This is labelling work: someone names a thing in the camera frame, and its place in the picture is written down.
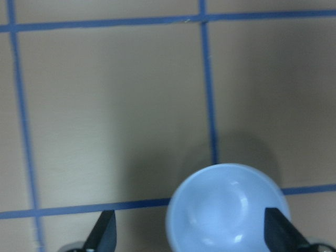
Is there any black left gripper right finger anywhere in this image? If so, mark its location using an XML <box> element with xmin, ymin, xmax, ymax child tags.
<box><xmin>264</xmin><ymin>207</ymin><xmax>311</xmax><ymax>252</ymax></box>

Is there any blue bowl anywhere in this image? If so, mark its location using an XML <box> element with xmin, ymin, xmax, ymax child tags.
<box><xmin>165</xmin><ymin>163</ymin><xmax>291</xmax><ymax>251</ymax></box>

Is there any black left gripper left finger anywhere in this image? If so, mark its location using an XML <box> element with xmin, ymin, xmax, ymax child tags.
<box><xmin>82</xmin><ymin>210</ymin><xmax>117</xmax><ymax>252</ymax></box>

